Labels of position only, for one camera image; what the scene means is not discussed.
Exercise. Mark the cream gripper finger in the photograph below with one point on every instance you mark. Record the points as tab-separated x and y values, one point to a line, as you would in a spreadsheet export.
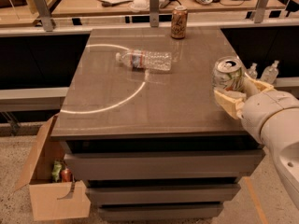
252	86
231	101

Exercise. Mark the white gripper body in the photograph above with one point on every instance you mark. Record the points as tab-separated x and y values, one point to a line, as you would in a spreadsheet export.
263	106

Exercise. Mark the silver green 7up can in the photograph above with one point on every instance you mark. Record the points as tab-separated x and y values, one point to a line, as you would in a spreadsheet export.
228	74

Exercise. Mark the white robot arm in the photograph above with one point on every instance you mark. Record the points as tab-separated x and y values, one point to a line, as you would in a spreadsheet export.
280	134

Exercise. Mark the orange soda can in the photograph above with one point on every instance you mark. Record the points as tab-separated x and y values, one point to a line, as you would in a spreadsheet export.
179	22

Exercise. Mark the red can in box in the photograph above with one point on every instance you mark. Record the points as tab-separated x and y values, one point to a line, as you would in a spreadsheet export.
66	175

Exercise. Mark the right sanitizer bottle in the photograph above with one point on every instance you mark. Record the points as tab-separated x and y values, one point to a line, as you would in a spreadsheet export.
270	73

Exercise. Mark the sanitizer bottle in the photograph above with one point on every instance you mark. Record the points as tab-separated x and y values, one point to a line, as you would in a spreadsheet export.
270	73
252	71

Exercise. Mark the left sanitizer bottle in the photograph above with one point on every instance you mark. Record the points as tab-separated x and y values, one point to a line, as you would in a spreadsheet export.
252	71

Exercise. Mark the grey drawer cabinet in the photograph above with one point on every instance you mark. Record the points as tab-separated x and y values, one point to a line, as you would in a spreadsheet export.
152	144

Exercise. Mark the clear plastic water bottle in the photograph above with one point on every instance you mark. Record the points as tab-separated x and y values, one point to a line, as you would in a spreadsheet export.
144	59

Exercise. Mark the white face mask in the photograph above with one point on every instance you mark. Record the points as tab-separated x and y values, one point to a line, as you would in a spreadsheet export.
139	5

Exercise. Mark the green snack bag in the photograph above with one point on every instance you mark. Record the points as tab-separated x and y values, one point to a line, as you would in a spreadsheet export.
57	168

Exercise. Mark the open cardboard box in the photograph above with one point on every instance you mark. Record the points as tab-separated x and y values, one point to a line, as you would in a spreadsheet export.
51	200

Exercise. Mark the right metal bracket post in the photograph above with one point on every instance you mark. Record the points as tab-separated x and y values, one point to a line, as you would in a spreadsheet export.
258	14

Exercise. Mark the metal bracket post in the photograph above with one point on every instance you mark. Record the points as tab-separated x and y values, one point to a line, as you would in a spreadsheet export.
44	15
154	13
258	14

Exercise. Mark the middle metal bracket post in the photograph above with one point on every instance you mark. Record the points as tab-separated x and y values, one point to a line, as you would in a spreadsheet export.
154	13

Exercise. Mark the left metal bracket post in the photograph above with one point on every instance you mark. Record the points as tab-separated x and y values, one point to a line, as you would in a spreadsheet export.
44	15

